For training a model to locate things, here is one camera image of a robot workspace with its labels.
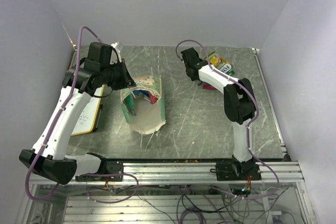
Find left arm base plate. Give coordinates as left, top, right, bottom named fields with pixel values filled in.
left=75, top=161, right=124, bottom=182

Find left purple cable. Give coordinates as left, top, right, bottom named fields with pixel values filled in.
left=25, top=26, right=139, bottom=204

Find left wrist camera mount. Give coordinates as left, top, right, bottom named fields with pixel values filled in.
left=110, top=41, right=123, bottom=63

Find aluminium frame rail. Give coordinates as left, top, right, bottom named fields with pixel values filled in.
left=30, top=162, right=305, bottom=186

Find purple candy packet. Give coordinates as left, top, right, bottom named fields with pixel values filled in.
left=202, top=83, right=216, bottom=90

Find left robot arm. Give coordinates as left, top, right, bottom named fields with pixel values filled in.
left=19, top=42, right=136, bottom=185

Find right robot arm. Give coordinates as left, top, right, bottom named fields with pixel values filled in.
left=181, top=48, right=256, bottom=180

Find loose wires under table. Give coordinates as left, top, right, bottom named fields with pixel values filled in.
left=86, top=173, right=289, bottom=224

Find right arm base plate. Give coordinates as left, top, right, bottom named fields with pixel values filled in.
left=210, top=158, right=261, bottom=181

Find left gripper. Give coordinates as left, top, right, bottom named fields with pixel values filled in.
left=101, top=58, right=137, bottom=90

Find small whiteboard yellow frame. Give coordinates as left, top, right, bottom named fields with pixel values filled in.
left=71, top=85, right=104, bottom=136

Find green printed paper bag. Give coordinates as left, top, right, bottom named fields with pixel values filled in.
left=120, top=75, right=166, bottom=137

